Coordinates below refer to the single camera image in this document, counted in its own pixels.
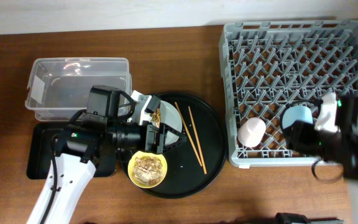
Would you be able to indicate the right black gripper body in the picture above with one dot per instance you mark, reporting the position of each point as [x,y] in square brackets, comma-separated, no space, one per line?
[307,142]

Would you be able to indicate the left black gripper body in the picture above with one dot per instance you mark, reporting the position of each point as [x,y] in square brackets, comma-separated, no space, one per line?
[148,145]

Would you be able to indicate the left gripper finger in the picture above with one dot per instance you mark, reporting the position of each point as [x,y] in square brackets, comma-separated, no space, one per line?
[164,129]
[172,145]

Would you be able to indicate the blue plastic cup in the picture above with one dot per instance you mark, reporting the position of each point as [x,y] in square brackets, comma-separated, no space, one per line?
[296,113]

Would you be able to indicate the yellow bowl with food scraps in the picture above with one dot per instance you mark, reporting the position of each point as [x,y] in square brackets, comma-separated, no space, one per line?
[147,170]

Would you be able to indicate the pink plastic cup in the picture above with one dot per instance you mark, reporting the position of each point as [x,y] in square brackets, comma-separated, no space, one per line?
[251,132]

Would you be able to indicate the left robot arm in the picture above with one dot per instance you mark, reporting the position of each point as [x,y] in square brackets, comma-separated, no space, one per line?
[112,120]

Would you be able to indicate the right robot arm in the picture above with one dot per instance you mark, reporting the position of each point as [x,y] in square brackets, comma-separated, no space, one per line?
[332,137]

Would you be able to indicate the grey dishwasher rack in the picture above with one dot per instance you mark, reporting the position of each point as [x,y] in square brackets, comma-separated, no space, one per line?
[266,65]

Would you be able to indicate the brown gold snack wrapper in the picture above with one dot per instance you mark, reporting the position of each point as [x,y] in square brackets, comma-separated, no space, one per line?
[156,118]

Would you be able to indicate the grey round plate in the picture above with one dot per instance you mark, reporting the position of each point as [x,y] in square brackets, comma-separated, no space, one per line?
[171,115]

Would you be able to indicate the wooden chopstick right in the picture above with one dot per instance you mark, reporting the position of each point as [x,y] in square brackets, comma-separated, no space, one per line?
[197,141]

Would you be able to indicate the wooden chopstick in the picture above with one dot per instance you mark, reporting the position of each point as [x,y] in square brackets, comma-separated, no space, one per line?
[188,134]
[197,141]

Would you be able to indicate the wooden chopstick left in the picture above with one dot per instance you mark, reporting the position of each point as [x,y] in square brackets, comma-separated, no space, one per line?
[188,134]

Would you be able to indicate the black round tray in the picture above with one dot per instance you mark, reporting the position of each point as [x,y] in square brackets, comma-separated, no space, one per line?
[185,176]

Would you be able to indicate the black device at bottom edge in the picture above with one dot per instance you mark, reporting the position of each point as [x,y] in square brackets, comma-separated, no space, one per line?
[292,218]

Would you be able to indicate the clear plastic bin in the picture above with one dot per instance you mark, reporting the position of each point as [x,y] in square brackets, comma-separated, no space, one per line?
[59,87]

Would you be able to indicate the black rectangular tray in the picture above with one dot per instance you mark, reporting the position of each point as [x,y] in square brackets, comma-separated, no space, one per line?
[39,156]

